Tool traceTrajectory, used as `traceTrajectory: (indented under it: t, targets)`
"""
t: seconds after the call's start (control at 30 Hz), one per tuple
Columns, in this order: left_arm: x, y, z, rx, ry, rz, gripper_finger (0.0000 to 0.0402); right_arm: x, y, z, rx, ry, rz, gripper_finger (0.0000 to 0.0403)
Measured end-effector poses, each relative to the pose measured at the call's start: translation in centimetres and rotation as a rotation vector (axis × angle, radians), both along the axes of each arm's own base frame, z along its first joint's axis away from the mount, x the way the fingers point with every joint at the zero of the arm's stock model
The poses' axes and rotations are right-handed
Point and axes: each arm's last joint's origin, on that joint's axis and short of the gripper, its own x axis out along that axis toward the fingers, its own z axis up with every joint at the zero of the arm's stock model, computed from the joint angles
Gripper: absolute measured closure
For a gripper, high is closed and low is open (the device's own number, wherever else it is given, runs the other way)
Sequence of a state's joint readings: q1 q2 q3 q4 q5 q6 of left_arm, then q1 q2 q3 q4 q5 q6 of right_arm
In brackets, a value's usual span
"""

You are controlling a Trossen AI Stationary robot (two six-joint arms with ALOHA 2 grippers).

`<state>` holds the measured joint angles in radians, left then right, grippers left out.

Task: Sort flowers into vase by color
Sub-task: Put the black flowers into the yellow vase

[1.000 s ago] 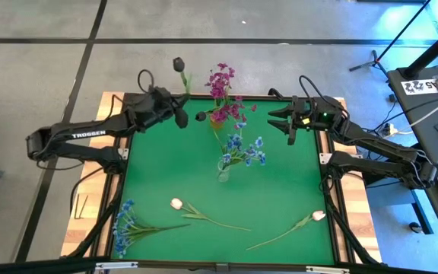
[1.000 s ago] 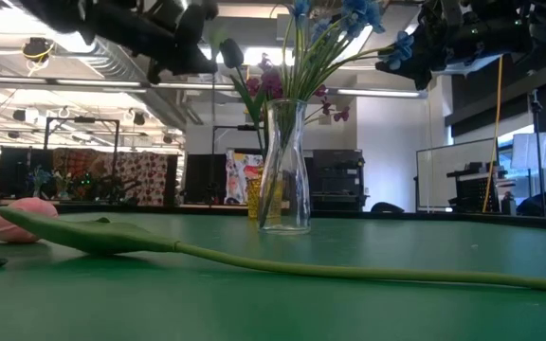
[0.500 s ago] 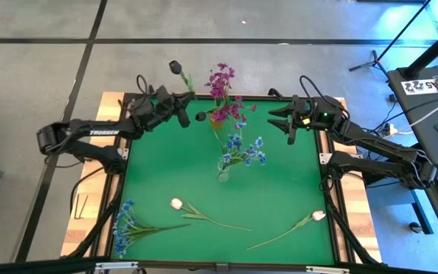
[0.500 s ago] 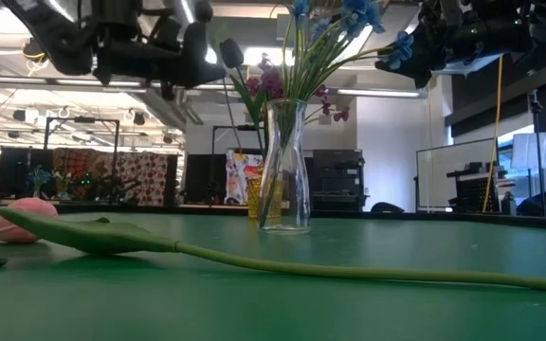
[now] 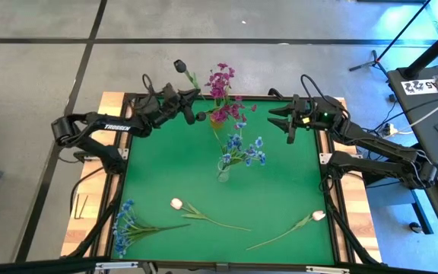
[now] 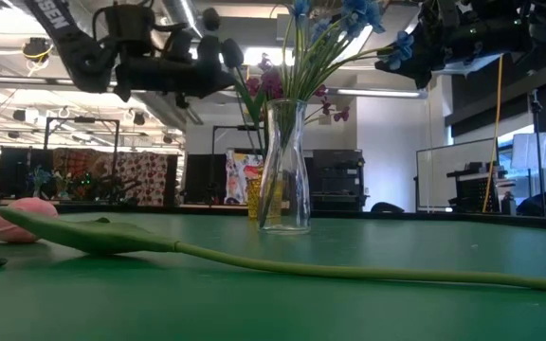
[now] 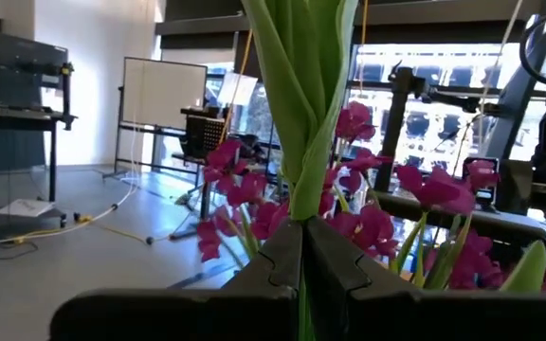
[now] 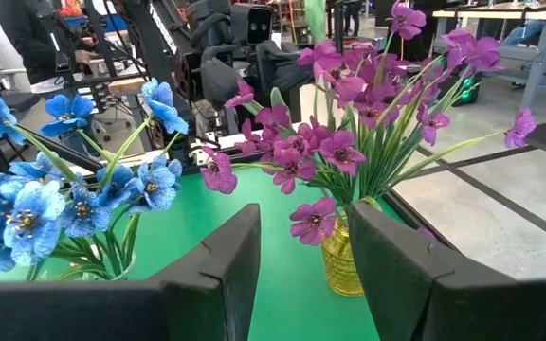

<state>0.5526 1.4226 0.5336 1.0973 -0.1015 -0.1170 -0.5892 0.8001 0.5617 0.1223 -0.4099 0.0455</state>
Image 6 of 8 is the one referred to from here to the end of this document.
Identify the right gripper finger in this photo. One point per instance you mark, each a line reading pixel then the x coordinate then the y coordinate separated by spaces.
pixel 420 66

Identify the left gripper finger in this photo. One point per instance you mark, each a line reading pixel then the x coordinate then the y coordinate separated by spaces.
pixel 216 84

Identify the pink artificial tulip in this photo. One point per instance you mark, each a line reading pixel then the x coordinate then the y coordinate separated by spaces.
pixel 12 227

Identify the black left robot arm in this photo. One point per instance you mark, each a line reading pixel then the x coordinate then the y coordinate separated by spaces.
pixel 64 38

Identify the clear glass vase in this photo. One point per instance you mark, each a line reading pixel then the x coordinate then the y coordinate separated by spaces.
pixel 285 156

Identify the yellow glass vase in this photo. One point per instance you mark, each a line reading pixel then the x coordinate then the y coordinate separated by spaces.
pixel 252 194

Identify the long ceiling light strip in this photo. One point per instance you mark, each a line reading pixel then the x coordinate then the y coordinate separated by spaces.
pixel 377 93

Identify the bright ceiling light panel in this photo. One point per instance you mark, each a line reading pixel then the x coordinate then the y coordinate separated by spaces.
pixel 256 52

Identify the colourful floral cloth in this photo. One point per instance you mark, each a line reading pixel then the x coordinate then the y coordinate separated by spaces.
pixel 237 175

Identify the white red dotted cloth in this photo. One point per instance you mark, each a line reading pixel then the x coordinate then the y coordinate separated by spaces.
pixel 145 175

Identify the white whiteboard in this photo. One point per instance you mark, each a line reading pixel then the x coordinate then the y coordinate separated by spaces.
pixel 443 175

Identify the orange mandala cloth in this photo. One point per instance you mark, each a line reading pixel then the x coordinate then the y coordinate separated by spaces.
pixel 76 166

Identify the black stand with white panel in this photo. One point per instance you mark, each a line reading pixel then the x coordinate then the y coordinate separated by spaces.
pixel 538 149

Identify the black equipment rack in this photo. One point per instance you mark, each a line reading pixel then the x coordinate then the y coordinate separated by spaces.
pixel 477 189

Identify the black cabinet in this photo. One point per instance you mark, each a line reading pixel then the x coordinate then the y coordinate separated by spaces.
pixel 344 180

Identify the green table mat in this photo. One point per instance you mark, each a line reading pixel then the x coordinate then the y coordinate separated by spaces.
pixel 273 308

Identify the large silver box duct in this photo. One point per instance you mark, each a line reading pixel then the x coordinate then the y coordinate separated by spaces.
pixel 472 64

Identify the black background rig frame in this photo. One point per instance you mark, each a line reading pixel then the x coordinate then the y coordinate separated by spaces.
pixel 83 120
pixel 247 127

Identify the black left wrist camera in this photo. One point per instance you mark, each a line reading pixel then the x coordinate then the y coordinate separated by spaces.
pixel 126 26

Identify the black ceiling dome camera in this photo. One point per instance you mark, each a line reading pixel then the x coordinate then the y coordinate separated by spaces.
pixel 37 48

